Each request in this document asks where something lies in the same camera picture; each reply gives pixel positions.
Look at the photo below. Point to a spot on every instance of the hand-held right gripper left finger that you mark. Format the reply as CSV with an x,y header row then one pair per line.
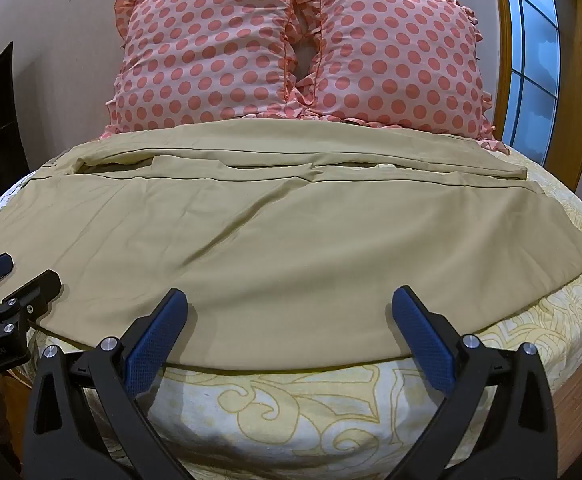
x,y
153,332

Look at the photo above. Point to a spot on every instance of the tan blanket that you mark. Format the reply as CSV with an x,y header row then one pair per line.
x,y
271,240

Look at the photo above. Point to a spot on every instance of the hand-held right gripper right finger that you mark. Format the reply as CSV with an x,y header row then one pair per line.
x,y
421,332

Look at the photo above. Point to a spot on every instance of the pink polka dot pillow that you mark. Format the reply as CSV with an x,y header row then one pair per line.
x,y
206,50
396,60

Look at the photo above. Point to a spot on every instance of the yellow floral bed sheet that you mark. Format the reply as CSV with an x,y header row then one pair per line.
x,y
321,410

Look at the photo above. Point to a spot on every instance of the wooden framed window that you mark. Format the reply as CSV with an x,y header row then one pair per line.
x,y
531,50

